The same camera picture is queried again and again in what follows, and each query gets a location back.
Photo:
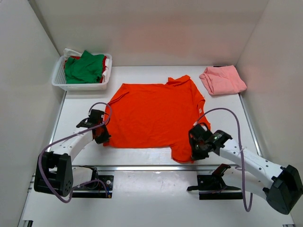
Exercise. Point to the pink folded t shirt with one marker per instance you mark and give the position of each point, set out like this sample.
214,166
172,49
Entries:
223,80

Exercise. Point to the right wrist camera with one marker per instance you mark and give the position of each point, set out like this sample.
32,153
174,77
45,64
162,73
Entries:
202,124

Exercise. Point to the orange t shirt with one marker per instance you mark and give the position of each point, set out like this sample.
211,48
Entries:
156,116

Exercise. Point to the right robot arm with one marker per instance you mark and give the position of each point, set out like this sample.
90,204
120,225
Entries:
280,186

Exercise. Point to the aluminium table rail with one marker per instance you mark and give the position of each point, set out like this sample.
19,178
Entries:
75,106

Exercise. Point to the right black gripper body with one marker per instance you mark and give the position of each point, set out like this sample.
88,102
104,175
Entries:
197,151

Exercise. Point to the white plastic basket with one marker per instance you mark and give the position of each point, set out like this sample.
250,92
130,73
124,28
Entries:
59,80

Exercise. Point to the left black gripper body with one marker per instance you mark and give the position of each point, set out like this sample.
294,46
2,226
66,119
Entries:
103,136

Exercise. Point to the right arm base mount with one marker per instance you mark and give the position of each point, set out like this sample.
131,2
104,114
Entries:
213,186

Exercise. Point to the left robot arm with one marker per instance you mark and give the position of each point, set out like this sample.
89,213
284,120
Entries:
55,173

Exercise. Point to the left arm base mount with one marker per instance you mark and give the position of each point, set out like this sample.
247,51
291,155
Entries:
89,182

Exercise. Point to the green t shirt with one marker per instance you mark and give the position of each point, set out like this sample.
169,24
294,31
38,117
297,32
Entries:
84,68

